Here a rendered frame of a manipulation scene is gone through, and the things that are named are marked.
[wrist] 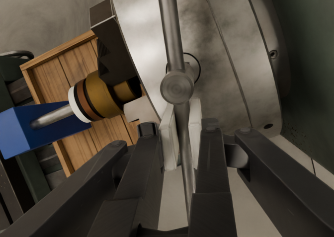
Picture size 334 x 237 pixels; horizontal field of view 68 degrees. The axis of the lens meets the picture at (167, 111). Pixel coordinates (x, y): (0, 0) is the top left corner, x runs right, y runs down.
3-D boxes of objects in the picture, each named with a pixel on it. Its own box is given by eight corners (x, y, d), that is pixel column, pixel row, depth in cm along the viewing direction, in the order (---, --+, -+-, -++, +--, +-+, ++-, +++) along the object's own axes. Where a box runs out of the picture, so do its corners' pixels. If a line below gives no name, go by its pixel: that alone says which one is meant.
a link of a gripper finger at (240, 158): (201, 147, 13) (260, 142, 13) (200, 118, 18) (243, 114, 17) (204, 172, 13) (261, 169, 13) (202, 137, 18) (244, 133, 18)
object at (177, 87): (172, 58, 27) (157, 74, 16) (193, 55, 26) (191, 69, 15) (175, 78, 27) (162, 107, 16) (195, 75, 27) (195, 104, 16)
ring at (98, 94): (112, 51, 36) (60, 76, 38) (135, 110, 37) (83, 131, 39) (131, 58, 45) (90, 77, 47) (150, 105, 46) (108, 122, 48)
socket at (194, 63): (167, 53, 27) (164, 55, 24) (198, 49, 26) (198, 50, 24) (171, 84, 28) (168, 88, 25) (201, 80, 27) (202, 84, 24)
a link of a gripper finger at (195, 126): (188, 125, 15) (200, 124, 14) (191, 97, 21) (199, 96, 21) (193, 170, 15) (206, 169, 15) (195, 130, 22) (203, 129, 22)
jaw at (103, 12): (169, 38, 38) (132, -33, 28) (176, 61, 36) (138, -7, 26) (107, 66, 40) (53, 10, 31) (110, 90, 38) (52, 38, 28)
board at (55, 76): (125, 19, 62) (119, 15, 58) (178, 151, 63) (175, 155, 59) (30, 66, 68) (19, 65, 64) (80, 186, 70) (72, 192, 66)
